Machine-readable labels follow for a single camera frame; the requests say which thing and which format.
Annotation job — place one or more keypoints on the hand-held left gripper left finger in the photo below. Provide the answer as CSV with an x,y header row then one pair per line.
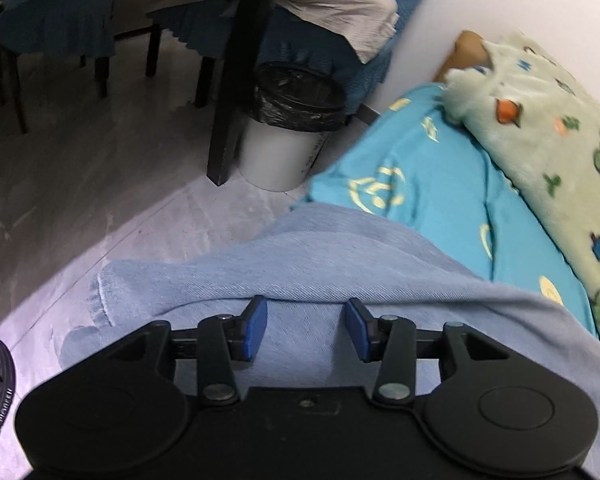
x,y
255,327

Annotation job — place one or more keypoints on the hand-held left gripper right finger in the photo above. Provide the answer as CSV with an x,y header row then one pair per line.
x,y
357,327

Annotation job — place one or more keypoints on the blue denim pants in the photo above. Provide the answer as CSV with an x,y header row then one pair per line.
x,y
330,260

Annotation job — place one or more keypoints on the blue printed bedsheet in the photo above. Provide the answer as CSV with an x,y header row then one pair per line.
x,y
430,170

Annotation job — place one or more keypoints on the white trash bin black bag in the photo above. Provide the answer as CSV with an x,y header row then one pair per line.
x,y
280,150

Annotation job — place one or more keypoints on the white table with dark legs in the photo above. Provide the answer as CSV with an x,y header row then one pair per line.
x,y
245,60

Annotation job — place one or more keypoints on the green printed fleece blanket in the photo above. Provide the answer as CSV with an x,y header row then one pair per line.
x,y
555,135

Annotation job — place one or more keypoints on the brown pillow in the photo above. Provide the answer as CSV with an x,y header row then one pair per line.
x,y
467,52

